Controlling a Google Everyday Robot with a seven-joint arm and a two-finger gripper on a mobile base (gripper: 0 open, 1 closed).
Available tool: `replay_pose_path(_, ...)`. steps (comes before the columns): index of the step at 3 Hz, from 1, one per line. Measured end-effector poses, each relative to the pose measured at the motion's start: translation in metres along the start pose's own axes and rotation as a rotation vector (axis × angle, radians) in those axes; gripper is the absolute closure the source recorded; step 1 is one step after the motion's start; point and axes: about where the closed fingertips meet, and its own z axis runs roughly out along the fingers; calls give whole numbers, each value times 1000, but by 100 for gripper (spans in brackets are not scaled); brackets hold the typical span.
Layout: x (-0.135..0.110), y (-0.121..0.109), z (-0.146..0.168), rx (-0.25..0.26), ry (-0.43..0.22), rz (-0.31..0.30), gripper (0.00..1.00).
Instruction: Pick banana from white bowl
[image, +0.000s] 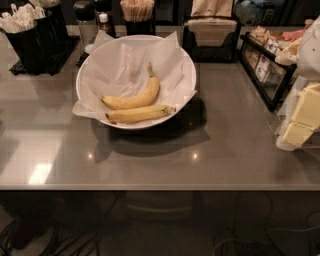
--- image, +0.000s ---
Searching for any white paper liner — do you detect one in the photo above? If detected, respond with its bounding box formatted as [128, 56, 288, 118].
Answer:
[73, 32, 196, 123]

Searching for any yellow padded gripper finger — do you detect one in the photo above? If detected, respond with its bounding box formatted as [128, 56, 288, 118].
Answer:
[291, 83, 320, 129]
[283, 123, 313, 147]

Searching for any black napkin dispenser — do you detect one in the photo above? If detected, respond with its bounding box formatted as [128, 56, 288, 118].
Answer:
[182, 0, 241, 63]

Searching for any small sauce bottle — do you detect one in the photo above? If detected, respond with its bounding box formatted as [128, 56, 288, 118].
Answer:
[99, 13, 112, 33]

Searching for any white bowl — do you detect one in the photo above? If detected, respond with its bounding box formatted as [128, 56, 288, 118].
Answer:
[75, 34, 198, 130]

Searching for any black cutlery holder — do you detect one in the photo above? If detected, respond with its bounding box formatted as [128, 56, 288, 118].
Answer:
[29, 0, 68, 56]
[0, 4, 47, 74]

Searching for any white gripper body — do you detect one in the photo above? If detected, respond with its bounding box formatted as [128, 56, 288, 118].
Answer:
[275, 75, 320, 152]

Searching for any black rubber mat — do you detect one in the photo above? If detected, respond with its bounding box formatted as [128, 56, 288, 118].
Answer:
[10, 36, 80, 75]

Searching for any black stir stick holder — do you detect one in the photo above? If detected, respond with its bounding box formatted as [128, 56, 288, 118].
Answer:
[120, 0, 155, 35]

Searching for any yellow banana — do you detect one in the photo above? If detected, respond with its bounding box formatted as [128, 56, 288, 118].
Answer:
[101, 63, 160, 110]
[105, 105, 176, 124]

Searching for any black cutlery holder front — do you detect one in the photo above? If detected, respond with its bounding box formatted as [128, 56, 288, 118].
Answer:
[0, 4, 47, 74]

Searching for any glass shaker black lid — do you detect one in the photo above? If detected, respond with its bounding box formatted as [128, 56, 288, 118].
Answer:
[73, 0, 98, 54]

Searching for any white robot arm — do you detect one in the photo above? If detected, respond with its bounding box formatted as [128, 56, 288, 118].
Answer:
[276, 17, 320, 151]

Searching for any black condiment packet rack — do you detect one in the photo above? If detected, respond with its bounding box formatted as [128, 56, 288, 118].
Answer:
[240, 32, 296, 112]

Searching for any black cutlery holder back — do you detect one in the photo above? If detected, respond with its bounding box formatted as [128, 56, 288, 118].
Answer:
[29, 0, 68, 56]

